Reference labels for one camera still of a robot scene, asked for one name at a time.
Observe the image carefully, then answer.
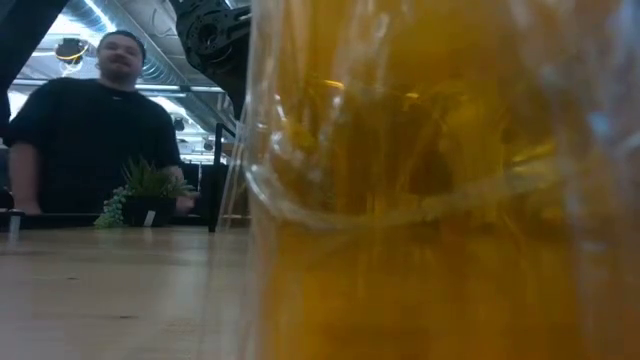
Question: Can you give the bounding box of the black office partition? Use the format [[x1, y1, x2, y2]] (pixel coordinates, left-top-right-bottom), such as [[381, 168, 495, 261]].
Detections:
[[182, 162, 231, 221]]

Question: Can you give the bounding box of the orange pill bottle white cap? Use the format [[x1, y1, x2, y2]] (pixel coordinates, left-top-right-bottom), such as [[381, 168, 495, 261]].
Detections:
[[242, 0, 640, 360]]

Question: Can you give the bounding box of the potted succulent plant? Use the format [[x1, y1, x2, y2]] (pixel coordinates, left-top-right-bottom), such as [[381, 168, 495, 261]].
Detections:
[[94, 158, 196, 230]]

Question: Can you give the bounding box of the person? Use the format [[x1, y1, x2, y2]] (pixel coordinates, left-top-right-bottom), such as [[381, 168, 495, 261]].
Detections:
[[7, 29, 199, 216]]

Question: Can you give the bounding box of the wooden shelf black frame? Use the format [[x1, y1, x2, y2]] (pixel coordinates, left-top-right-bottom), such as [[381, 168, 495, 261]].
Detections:
[[208, 122, 251, 234]]

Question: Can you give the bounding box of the black ceiling camera yellow cable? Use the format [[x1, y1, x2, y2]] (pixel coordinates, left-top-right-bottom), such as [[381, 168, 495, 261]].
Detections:
[[53, 37, 91, 66]]

